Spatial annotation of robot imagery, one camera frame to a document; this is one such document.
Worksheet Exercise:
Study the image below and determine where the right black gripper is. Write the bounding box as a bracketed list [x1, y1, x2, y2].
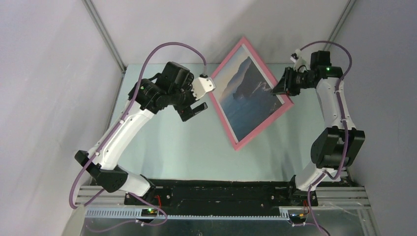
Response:
[270, 67, 314, 97]

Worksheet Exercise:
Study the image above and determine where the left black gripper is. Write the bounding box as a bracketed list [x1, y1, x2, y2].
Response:
[169, 73, 207, 120]

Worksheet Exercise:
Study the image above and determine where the orange wooden picture frame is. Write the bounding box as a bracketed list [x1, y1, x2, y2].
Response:
[210, 37, 294, 150]

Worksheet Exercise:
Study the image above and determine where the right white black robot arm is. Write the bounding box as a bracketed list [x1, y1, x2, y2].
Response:
[271, 49, 365, 206]

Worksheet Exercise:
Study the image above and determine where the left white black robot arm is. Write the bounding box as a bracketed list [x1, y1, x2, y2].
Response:
[75, 61, 215, 205]

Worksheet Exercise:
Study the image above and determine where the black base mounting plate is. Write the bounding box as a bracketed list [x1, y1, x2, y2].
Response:
[142, 186, 309, 217]

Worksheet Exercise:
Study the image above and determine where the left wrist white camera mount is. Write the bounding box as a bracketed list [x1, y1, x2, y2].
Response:
[191, 74, 216, 100]

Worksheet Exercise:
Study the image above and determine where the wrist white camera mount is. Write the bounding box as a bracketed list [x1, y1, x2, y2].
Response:
[290, 49, 309, 72]
[191, 74, 216, 100]

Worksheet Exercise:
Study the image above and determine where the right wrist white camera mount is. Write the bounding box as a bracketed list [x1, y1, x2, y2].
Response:
[290, 49, 309, 72]

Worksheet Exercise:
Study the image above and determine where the right aluminium corner post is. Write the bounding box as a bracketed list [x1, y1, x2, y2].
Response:
[327, 0, 357, 42]

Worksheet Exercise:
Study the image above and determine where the aluminium corner post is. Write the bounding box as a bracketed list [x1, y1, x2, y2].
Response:
[82, 0, 127, 74]
[327, 0, 357, 42]

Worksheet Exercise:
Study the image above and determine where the grey slotted cable duct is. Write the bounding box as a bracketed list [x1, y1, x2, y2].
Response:
[85, 207, 290, 221]

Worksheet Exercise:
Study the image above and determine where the aluminium front rail frame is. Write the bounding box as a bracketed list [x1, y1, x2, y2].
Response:
[75, 179, 380, 236]

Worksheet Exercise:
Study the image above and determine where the left aluminium corner post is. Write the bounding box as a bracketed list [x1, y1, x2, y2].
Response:
[82, 0, 127, 74]

